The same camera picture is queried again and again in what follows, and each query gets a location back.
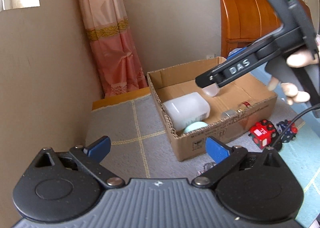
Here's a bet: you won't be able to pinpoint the red wooden toy train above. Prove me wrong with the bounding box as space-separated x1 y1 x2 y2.
248 119 279 149

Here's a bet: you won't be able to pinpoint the pink curtain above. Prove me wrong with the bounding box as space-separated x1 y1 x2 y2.
79 0 147 96

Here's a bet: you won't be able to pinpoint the brown cardboard box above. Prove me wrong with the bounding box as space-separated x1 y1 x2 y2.
146 57 277 161

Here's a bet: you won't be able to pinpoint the white green-label bottle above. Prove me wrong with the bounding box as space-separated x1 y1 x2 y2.
162 92 210 132

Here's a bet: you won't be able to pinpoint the orange wooden headboard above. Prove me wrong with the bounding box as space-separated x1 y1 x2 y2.
210 0 312 59

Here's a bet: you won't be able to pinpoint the person's right hand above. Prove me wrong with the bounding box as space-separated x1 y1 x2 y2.
265 33 319 106

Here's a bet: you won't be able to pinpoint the glass bottle gold capsules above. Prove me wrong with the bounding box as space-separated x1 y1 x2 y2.
221 100 254 119

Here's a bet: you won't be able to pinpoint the light blue round case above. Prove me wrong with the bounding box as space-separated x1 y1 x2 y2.
182 121 208 135

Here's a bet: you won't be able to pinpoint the clear plastic jar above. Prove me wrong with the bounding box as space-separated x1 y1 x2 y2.
202 83 220 97

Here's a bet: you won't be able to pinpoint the black blue toy cube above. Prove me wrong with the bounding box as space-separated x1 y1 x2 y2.
276 120 298 143

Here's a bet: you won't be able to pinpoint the black cable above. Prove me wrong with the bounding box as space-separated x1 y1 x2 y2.
271 103 320 148

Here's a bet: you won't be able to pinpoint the white wall socket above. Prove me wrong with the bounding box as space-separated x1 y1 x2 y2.
206 54 215 59

